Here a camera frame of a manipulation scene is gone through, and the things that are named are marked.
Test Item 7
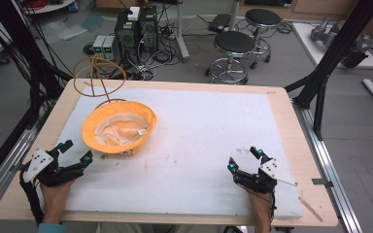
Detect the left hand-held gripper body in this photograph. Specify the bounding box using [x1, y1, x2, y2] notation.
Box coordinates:
[23, 148, 85, 188]

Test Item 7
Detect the round white table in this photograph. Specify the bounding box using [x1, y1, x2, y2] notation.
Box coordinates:
[18, 0, 78, 16]

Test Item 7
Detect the black metal frame post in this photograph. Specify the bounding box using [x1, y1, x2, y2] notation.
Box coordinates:
[284, 0, 373, 142]
[0, 0, 74, 192]

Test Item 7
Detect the white box device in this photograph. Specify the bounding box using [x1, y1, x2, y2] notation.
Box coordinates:
[127, 6, 141, 22]

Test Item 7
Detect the black computer tower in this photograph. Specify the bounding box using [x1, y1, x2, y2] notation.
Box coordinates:
[114, 10, 141, 64]
[138, 5, 160, 54]

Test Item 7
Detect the aluminium rail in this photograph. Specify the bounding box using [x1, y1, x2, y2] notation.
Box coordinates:
[0, 106, 54, 218]
[291, 98, 364, 233]

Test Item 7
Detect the person's left hand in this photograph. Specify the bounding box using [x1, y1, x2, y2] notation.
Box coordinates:
[40, 179, 77, 224]

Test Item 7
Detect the clear plastic sheet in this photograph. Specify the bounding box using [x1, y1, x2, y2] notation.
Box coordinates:
[40, 11, 106, 42]

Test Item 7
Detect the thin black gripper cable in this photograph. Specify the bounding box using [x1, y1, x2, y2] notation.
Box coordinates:
[269, 188, 279, 233]

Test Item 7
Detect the person's right hand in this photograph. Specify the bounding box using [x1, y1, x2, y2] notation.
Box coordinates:
[248, 189, 273, 224]

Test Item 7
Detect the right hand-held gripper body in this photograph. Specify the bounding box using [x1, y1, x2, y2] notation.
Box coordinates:
[234, 157, 298, 195]

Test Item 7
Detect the black round stool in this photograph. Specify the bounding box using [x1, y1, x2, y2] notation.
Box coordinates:
[244, 8, 283, 71]
[205, 30, 257, 86]

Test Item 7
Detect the white foam mat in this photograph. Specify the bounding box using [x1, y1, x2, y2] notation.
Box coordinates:
[35, 84, 304, 220]

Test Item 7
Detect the yellow bucket hat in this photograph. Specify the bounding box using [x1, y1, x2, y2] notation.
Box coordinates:
[81, 100, 158, 156]

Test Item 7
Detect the small silver box device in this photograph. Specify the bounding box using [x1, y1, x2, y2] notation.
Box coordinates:
[102, 35, 119, 61]
[91, 34, 107, 59]

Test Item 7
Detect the small metal bracket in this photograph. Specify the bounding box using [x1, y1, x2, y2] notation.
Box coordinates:
[311, 178, 334, 189]

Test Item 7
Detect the thin wooden stick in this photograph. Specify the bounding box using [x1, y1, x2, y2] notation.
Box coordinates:
[297, 195, 324, 223]

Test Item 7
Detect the grey metal stand leg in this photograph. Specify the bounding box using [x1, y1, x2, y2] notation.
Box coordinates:
[174, 0, 191, 63]

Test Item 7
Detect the black sleeved gripper cable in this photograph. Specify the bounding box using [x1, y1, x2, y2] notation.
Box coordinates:
[18, 163, 45, 227]

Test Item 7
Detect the brown wire hat stand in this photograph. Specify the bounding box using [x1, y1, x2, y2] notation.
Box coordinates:
[72, 54, 128, 111]

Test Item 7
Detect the flat black case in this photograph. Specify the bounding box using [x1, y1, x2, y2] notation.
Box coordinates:
[207, 13, 232, 33]

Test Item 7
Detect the white floor board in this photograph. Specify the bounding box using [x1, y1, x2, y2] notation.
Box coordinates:
[291, 21, 373, 70]

